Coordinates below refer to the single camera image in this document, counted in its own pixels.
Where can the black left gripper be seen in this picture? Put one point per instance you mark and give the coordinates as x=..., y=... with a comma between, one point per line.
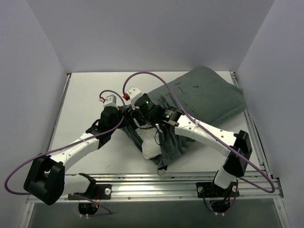
x=119, y=110

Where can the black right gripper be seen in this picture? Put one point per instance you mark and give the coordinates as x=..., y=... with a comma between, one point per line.
x=132, y=114

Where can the white pillow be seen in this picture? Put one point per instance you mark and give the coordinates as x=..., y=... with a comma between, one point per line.
x=150, y=146

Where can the zebra and green pillowcase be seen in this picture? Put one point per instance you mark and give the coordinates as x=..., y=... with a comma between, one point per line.
x=205, y=96

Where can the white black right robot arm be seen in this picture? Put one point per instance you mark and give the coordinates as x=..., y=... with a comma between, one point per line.
x=236, y=147

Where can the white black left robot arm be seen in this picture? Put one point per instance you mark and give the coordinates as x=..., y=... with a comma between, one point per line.
x=47, y=179

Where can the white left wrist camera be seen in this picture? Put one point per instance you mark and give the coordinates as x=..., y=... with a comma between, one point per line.
x=109, y=101

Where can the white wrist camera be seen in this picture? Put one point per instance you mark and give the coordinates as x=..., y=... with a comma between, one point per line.
x=109, y=101
x=132, y=94

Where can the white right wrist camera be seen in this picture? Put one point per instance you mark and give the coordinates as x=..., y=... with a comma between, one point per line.
x=132, y=94

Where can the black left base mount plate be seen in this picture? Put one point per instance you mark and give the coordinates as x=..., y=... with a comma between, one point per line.
x=104, y=191

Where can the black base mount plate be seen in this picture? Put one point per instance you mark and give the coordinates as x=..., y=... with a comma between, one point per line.
x=104, y=191
x=210, y=190

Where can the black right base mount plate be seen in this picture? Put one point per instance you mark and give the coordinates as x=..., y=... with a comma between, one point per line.
x=210, y=190

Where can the aluminium front rail frame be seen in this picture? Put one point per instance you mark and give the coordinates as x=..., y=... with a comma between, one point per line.
x=179, y=186

